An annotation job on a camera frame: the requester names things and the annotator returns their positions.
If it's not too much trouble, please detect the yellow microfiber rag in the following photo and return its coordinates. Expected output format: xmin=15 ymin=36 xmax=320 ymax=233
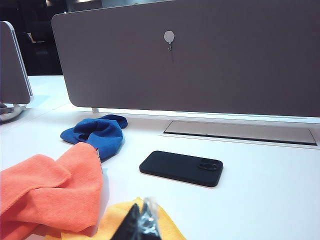
xmin=44 ymin=196 xmax=187 ymax=240

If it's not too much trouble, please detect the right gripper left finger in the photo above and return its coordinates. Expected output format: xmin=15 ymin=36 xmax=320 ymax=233
xmin=109 ymin=202 xmax=142 ymax=240

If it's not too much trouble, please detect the orange microfiber rag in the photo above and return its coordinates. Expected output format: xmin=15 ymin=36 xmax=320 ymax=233
xmin=0 ymin=141 xmax=105 ymax=240

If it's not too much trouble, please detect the narrow grey desk partition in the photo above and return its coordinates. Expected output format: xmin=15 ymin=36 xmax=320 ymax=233
xmin=0 ymin=20 xmax=34 ymax=106

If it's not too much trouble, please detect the white adhesive wall hook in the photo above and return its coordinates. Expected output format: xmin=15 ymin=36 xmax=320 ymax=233
xmin=163 ymin=30 xmax=176 ymax=62

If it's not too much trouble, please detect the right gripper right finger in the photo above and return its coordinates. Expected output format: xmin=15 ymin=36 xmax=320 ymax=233
xmin=138 ymin=196 xmax=161 ymax=240

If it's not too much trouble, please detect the blue microfiber rag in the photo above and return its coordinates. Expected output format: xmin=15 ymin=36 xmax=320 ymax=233
xmin=59 ymin=114 xmax=129 ymax=162

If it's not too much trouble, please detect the black smartphone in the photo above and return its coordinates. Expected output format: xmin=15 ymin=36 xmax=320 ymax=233
xmin=139 ymin=150 xmax=224 ymax=188

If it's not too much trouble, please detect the wide grey desk partition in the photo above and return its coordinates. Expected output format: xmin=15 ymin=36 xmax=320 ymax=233
xmin=51 ymin=0 xmax=320 ymax=118

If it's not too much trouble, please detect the grey desk cable lid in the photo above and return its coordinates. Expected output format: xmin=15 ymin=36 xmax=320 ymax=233
xmin=163 ymin=120 xmax=318 ymax=146

